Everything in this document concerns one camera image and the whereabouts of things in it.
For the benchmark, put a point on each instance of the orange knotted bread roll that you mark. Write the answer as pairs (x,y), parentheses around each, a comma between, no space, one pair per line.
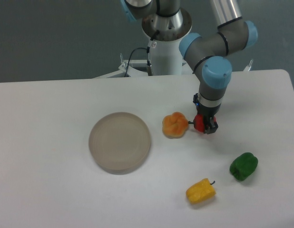
(174,125)

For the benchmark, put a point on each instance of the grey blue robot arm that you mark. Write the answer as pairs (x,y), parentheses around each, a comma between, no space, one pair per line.
(213,77)

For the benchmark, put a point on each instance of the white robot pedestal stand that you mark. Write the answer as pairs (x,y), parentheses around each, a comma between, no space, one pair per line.
(171,43)

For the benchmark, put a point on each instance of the red toy bell pepper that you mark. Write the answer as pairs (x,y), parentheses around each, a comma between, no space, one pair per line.
(198,123)

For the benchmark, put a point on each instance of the yellow toy bell pepper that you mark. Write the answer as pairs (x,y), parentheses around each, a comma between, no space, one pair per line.
(200,191)

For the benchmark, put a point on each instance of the green toy bell pepper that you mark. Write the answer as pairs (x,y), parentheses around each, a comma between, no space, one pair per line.
(243,166)

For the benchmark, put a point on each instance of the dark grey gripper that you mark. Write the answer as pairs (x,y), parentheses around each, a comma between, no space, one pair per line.
(208,109)

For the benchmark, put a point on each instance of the round beige plate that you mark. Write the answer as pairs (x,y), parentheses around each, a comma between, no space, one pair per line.
(119,143)

